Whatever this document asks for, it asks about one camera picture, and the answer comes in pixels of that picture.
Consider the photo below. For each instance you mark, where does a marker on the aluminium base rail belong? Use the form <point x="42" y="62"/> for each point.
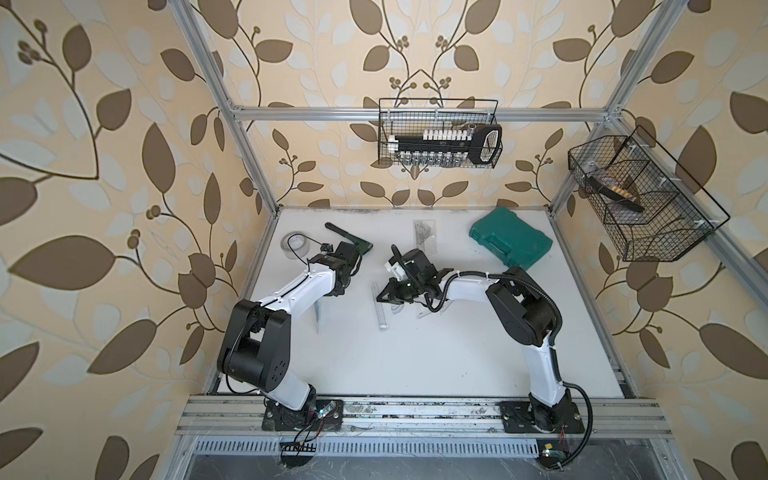
<point x="413" y="427"/>

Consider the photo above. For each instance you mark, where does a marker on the wire basket black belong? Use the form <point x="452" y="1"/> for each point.
<point x="413" y="115"/>
<point x="679" y="211"/>

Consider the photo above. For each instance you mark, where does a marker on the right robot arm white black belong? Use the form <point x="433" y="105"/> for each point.
<point x="527" y="314"/>

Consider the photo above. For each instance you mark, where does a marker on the dark object in right basket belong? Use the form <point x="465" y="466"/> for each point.
<point x="618" y="195"/>

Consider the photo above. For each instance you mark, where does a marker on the blue ruler set pouch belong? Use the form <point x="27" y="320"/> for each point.
<point x="318" y="312"/>

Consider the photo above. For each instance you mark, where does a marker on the black socket bit holder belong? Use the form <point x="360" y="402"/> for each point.
<point x="466" y="147"/>

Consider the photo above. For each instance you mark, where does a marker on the clear straight ruler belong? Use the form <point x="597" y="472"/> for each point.
<point x="379" y="309"/>

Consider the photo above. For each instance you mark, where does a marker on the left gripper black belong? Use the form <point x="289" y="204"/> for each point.
<point x="339" y="293"/>

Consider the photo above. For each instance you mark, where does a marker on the clear tape roll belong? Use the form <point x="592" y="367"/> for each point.
<point x="295" y="246"/>

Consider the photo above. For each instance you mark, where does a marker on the green plastic tool case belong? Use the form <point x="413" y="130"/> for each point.
<point x="510" y="239"/>

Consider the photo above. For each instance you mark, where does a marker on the right wire basket black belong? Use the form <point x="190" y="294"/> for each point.
<point x="679" y="211"/>

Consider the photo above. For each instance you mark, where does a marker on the back wire basket black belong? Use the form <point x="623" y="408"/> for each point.
<point x="413" y="115"/>

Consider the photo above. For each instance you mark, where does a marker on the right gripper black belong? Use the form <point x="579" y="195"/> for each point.
<point x="393" y="295"/>

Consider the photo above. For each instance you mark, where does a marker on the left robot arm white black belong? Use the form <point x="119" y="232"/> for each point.
<point x="256" y="347"/>

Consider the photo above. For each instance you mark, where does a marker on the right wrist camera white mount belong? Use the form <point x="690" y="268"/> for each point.
<point x="397" y="271"/>

